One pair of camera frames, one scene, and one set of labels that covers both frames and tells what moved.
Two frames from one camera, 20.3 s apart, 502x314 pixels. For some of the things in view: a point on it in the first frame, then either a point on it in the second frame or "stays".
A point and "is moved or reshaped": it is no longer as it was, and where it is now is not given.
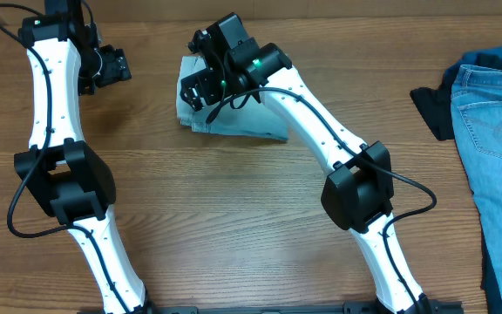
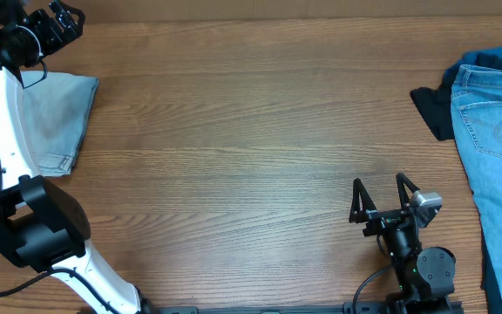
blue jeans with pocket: [491, 109] stays
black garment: [435, 106] stays
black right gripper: [194, 93] to [386, 216]
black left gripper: [114, 64] to [59, 23]
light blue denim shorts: [251, 119] is moved or reshaped
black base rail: [439, 307] stays
